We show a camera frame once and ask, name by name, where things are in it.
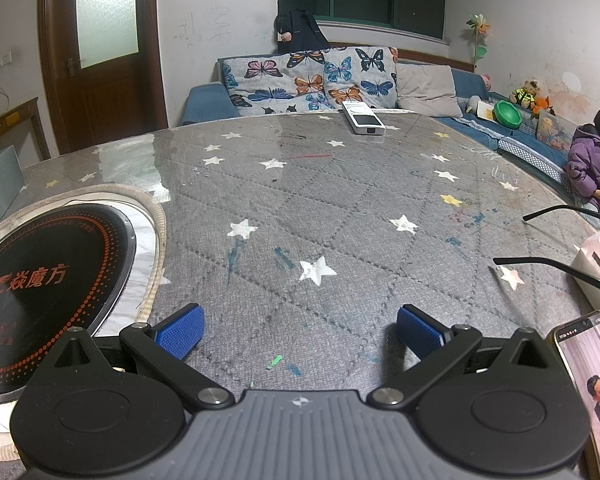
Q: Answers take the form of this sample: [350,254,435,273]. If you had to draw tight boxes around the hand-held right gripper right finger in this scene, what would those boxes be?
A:
[367,304,567,411]

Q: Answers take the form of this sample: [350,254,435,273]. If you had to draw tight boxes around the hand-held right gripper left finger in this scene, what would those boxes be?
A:
[34,303,236,413]

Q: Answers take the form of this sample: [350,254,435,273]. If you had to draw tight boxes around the grey star-patterned desktop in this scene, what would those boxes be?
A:
[0,111,600,480]

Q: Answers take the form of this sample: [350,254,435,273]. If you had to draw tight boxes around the black eyeglasses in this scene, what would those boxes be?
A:
[493,204,600,301]

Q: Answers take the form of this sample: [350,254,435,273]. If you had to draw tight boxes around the black round induction cooktop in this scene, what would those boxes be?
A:
[0,204,137,403]

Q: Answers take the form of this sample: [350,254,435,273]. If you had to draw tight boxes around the smartphone with lit screen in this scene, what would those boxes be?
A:
[551,308,600,480]

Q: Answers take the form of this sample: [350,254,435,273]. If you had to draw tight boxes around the white tissue box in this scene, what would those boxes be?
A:
[572,226,600,313]

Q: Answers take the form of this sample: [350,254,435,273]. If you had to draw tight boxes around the white handheld device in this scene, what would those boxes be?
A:
[341,100,387,136]

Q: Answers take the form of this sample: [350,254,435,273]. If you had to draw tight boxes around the blue sofa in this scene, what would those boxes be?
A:
[182,46,600,228]

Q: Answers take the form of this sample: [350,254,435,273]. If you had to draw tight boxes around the green plastic bowl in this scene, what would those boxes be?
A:
[493,100,525,130]

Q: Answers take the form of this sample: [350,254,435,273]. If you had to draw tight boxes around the printed picture box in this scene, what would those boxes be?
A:
[535,110,577,154]

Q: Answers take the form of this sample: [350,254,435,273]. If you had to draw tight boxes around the plain grey pillow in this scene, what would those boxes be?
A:
[395,64,464,120]

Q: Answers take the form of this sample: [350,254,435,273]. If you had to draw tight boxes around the brown wooden door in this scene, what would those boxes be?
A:
[37,0,169,158]

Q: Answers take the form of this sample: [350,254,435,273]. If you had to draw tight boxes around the brown teddy bear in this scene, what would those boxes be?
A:
[511,79,541,109]

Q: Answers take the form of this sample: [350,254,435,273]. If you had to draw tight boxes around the butterfly print cushion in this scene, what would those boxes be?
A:
[217,49,331,116]
[322,46,400,111]

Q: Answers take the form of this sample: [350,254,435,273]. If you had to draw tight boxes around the brown wooden side desk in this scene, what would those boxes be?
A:
[0,97,54,162]

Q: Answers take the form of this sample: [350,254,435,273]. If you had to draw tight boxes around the colourful pinwheel flower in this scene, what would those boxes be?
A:
[466,10,494,74]

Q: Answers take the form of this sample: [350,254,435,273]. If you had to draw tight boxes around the black backpack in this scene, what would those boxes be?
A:
[274,8,329,55]

